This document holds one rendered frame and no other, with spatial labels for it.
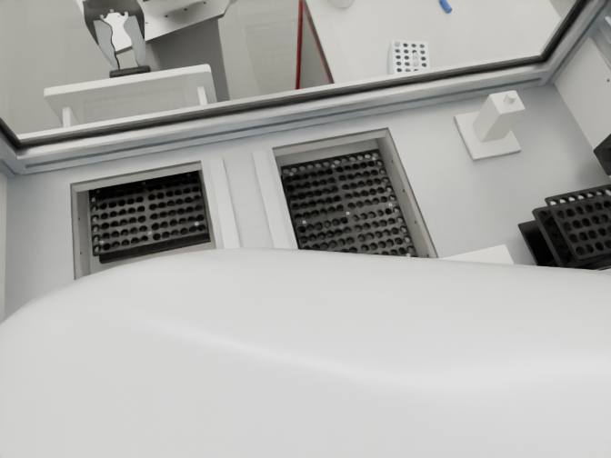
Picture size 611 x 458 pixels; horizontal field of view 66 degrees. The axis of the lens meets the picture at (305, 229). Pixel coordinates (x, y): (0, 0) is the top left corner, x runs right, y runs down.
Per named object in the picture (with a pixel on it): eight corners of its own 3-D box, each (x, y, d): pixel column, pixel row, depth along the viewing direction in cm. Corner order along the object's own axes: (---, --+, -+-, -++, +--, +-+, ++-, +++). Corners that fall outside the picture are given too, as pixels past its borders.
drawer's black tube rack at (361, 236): (280, 185, 86) (280, 166, 80) (372, 168, 88) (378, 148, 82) (310, 300, 77) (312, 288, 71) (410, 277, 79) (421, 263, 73)
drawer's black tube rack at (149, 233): (98, 158, 86) (85, 137, 80) (194, 142, 89) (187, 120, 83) (106, 269, 77) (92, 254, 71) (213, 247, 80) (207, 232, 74)
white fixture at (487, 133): (452, 117, 80) (474, 75, 71) (497, 109, 81) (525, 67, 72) (473, 161, 77) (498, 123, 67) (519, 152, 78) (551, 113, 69)
